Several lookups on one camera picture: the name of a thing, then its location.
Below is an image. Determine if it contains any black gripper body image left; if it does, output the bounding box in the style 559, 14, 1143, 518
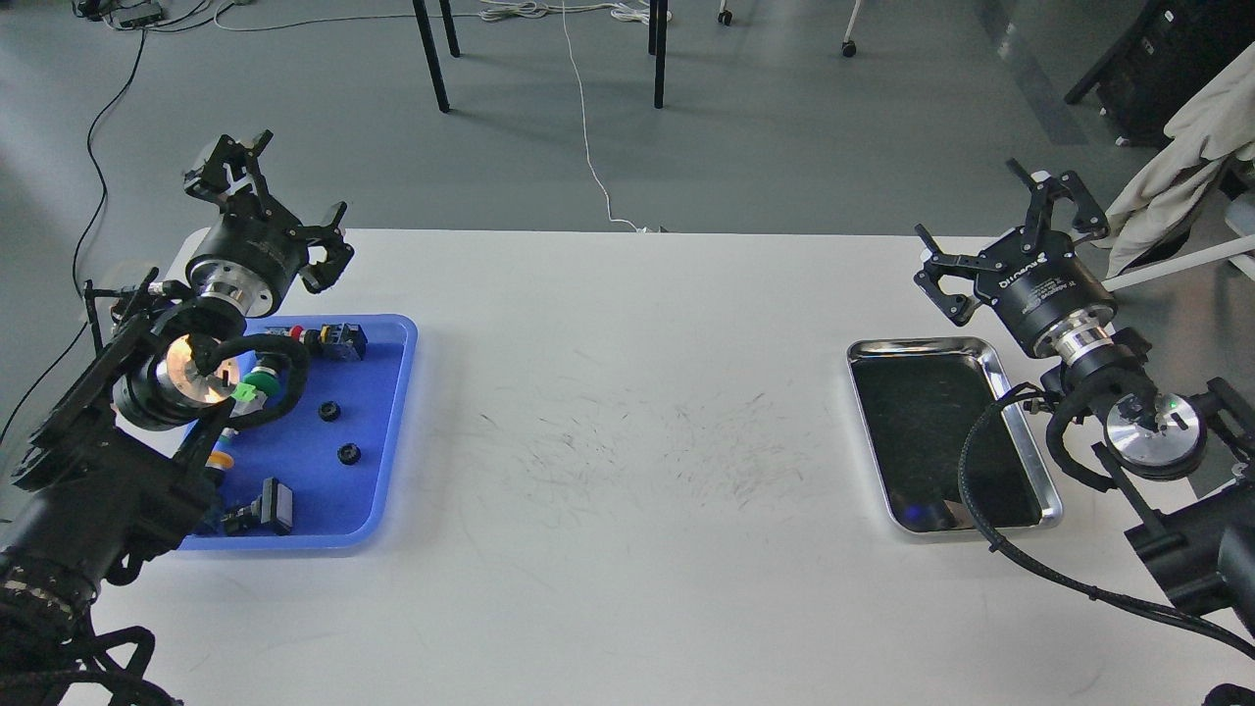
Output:
184, 213, 311, 319

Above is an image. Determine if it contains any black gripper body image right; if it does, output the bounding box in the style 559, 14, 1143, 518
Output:
981, 247, 1117, 359

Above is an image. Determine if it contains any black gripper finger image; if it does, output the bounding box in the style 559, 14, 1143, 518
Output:
914, 224, 1022, 329
1005, 158, 1111, 253
183, 129, 285, 228
294, 202, 355, 293

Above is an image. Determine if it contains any small black gear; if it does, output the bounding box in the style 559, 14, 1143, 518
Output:
336, 441, 363, 466
318, 399, 343, 423

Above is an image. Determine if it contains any silver metal tray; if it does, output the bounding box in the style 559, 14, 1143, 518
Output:
846, 336, 1064, 542

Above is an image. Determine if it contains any blue plastic tray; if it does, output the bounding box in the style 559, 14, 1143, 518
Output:
182, 313, 420, 551

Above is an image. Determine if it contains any red emergency push button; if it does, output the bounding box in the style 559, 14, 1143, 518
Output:
264, 324, 369, 362

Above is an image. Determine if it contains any beige cloth on chair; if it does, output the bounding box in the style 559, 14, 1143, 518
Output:
1106, 45, 1254, 277

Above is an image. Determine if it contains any black cabinet top right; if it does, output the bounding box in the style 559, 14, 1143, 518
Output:
1064, 1, 1254, 148

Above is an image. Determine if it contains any black square push button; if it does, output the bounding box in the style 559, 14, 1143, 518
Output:
223, 477, 295, 535

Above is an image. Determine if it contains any black table leg left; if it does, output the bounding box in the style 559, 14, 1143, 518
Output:
410, 0, 461, 115

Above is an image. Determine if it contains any black table leg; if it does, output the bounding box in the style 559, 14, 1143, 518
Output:
648, 0, 671, 109
410, 0, 461, 115

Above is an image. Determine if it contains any black table leg right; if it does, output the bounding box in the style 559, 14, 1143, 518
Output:
648, 0, 671, 109

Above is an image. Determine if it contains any green push button switch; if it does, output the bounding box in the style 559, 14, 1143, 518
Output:
231, 356, 286, 420

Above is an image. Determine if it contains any yellow push button switch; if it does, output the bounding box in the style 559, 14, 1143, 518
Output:
201, 448, 236, 490

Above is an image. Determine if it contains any black floor cable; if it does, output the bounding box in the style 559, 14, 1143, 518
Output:
0, 0, 256, 446

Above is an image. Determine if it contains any white floor cable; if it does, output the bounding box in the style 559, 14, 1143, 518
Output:
476, 0, 678, 234

